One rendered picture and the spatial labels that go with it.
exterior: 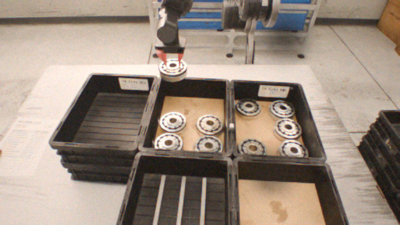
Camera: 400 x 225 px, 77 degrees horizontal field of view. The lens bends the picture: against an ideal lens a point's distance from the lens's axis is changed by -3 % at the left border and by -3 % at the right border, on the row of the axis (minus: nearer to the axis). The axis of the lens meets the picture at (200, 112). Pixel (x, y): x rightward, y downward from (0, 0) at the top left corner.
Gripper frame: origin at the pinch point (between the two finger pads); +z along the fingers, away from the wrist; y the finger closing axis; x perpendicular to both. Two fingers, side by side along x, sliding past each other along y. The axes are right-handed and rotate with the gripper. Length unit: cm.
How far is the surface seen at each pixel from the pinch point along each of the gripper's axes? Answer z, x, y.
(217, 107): 22.5, 1.6, 17.4
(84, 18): 102, 242, -163
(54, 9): 89, 240, -200
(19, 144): 33, -17, -68
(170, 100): 22.2, 4.1, -3.4
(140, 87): 17.6, 6.7, -16.3
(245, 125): 22.5, -8.4, 28.9
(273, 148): 22.4, -19.0, 38.5
